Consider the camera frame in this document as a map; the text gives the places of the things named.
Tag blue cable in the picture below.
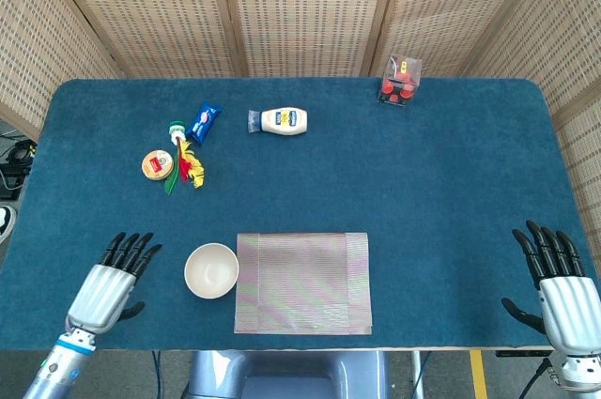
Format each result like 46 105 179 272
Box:
150 350 163 399

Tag colourful feather shuttlecock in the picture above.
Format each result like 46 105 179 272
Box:
163 119 209 196

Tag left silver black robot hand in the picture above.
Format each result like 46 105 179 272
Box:
64 231 163 337

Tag black rectangular label plate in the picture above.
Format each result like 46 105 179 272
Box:
496 347 554 359

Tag clear box with red toy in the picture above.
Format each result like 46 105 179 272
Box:
377 54 423 110

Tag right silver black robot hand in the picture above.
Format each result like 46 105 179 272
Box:
501 220 601 365

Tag woven folding screen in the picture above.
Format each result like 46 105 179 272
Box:
0 0 601 254

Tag white bowl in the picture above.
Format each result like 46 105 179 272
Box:
184 242 240 299

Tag mayonnaise squeeze bottle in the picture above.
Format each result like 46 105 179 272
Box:
247 107 310 137

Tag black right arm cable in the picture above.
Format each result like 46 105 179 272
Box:
518 357 553 399

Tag round yellow tin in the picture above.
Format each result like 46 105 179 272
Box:
141 149 176 182

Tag white table leg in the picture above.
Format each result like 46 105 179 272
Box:
410 350 425 399

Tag blue snack packet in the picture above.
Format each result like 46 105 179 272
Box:
185 102 223 146

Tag black floor cables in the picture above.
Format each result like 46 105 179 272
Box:
0 130 39 201

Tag white black shoe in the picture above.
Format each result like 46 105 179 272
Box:
0 205 18 245

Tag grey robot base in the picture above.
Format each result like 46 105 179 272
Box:
185 350 391 399

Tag blue tablecloth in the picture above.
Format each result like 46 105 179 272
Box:
0 77 601 352

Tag beige woven placemat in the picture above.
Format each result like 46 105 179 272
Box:
233 231 374 336

